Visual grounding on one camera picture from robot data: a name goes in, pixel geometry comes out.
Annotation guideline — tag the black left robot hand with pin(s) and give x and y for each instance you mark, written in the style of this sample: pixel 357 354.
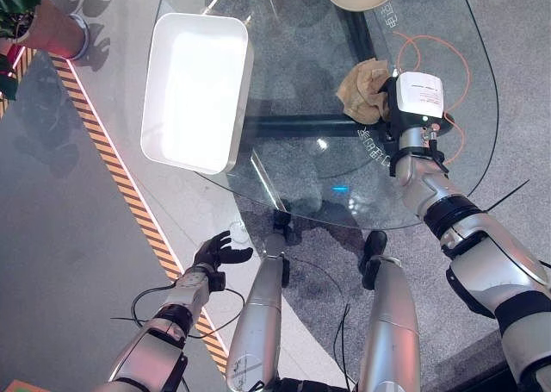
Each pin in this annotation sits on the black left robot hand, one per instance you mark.
pixel 217 254

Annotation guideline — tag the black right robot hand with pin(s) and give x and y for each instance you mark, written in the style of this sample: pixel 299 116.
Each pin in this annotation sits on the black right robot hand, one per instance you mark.
pixel 411 101

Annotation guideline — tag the brown cloth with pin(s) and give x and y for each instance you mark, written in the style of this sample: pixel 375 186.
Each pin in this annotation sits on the brown cloth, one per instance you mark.
pixel 364 91

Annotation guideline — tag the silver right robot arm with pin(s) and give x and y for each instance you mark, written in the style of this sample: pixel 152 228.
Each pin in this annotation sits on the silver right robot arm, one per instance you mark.
pixel 473 245

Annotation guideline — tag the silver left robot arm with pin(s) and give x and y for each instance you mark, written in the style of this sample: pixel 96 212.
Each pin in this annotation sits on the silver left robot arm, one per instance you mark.
pixel 163 327

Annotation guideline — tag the white rectangular plastic basket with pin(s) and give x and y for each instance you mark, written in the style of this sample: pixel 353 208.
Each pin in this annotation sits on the white rectangular plastic basket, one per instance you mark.
pixel 196 92

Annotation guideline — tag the silver left robot leg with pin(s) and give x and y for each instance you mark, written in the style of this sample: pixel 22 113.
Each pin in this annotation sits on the silver left robot leg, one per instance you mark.
pixel 258 319

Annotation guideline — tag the silver robot leg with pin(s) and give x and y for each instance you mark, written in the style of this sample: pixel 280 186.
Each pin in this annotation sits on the silver robot leg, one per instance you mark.
pixel 258 319
pixel 389 314

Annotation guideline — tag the yellow black hazard tape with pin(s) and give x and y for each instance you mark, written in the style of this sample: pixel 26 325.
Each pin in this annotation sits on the yellow black hazard tape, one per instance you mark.
pixel 129 194

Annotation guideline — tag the silver right robot leg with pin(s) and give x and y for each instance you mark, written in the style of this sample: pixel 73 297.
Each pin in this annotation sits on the silver right robot leg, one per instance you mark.
pixel 389 314

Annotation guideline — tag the terracotta plant pot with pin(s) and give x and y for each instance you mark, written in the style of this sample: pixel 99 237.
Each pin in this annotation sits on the terracotta plant pot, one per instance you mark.
pixel 56 32

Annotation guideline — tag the green potted plant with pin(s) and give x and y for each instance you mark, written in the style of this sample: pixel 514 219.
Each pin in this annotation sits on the green potted plant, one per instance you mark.
pixel 15 8

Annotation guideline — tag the black table frame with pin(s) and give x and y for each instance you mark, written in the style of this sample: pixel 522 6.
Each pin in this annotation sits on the black table frame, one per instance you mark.
pixel 318 122

